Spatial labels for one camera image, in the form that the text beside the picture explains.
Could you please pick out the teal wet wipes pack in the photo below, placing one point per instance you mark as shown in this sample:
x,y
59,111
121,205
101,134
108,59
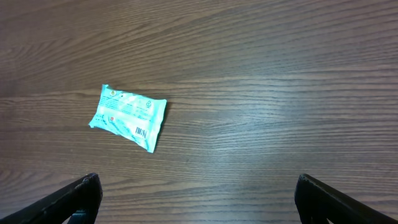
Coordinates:
x,y
135,117

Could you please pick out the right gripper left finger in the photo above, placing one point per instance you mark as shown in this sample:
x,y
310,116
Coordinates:
x,y
78,202

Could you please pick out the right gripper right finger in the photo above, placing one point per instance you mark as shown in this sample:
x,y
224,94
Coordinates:
x,y
317,202

